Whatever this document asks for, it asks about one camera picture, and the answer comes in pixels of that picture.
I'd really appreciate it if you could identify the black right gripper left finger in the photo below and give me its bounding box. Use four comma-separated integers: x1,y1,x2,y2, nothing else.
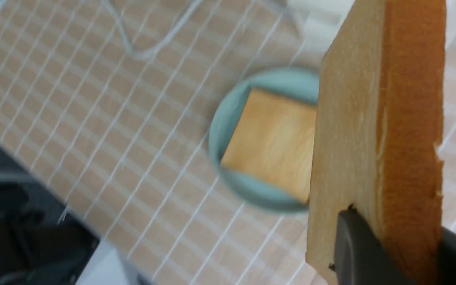
329,206,410,285

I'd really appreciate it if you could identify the toast slice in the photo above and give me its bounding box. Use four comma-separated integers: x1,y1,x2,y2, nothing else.
306,0,447,285
221,88,317,204

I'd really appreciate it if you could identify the light blue round plate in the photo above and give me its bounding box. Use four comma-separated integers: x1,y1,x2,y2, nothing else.
208,66,319,215

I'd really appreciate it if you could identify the orange checkered tablecloth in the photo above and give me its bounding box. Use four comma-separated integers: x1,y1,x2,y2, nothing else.
0,0,456,285

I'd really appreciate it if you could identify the white toaster power cord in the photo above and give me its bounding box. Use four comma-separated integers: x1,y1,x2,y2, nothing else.
101,0,205,61

